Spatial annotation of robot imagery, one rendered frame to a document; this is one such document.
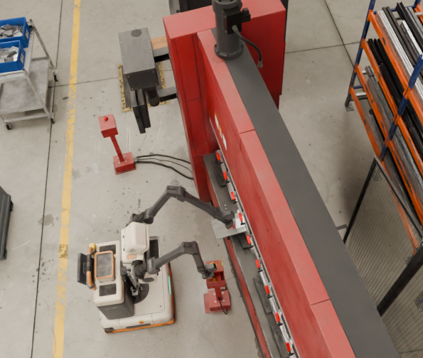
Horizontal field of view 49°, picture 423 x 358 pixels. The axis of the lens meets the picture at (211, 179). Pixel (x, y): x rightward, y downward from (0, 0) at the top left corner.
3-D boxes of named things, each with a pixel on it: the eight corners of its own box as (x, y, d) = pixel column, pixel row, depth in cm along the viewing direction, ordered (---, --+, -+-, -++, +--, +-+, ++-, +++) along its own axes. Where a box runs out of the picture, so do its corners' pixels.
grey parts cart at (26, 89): (13, 82, 639) (-21, 25, 559) (60, 75, 639) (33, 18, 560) (6, 132, 589) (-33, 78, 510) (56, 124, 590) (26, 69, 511)
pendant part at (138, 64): (138, 101, 451) (117, 31, 380) (163, 96, 452) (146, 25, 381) (145, 141, 423) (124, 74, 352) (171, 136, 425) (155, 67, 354)
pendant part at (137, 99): (134, 98, 435) (125, 69, 405) (146, 95, 436) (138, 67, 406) (140, 134, 410) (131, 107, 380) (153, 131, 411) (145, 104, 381)
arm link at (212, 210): (175, 188, 347) (174, 199, 340) (180, 184, 344) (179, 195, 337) (217, 211, 368) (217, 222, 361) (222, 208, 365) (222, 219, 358)
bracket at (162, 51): (148, 57, 408) (147, 50, 402) (175, 50, 410) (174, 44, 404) (158, 87, 386) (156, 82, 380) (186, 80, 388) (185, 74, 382)
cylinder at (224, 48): (210, 43, 312) (205, -19, 273) (246, 35, 314) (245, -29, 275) (225, 77, 294) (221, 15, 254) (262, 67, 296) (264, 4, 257)
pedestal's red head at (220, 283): (205, 267, 399) (202, 258, 384) (223, 264, 399) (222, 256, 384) (207, 289, 388) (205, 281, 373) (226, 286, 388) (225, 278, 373)
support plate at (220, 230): (210, 221, 386) (210, 220, 385) (239, 212, 388) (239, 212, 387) (216, 239, 376) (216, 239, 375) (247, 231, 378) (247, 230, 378)
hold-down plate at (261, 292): (253, 278, 368) (253, 277, 365) (259, 277, 368) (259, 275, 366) (266, 315, 351) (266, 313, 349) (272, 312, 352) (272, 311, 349)
